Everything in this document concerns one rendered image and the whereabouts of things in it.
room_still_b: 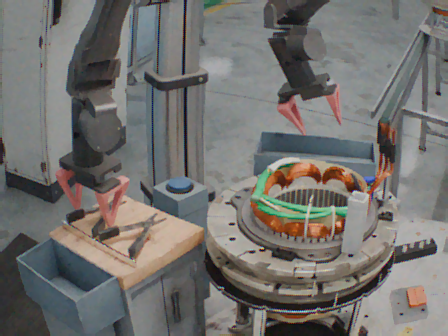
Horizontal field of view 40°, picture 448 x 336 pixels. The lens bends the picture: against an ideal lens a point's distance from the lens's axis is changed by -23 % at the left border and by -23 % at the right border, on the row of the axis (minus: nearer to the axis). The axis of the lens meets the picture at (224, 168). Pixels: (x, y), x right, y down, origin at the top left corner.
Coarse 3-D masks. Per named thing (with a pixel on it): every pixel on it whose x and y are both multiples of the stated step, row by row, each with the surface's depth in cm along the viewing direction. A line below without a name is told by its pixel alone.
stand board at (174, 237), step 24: (96, 216) 119; (120, 216) 119; (144, 216) 120; (168, 216) 120; (72, 240) 111; (120, 240) 112; (168, 240) 113; (192, 240) 115; (120, 264) 106; (144, 264) 107
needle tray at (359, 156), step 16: (256, 144) 144; (272, 144) 150; (288, 144) 149; (304, 144) 149; (320, 144) 148; (336, 144) 148; (352, 144) 147; (368, 144) 146; (256, 160) 140; (272, 160) 140; (336, 160) 138; (352, 160) 147; (368, 160) 147; (368, 176) 138
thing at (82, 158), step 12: (72, 132) 106; (72, 144) 107; (84, 144) 106; (72, 156) 110; (84, 156) 106; (96, 156) 107; (108, 156) 111; (72, 168) 108; (84, 168) 107; (96, 168) 107; (108, 168) 107; (120, 168) 110; (96, 180) 105
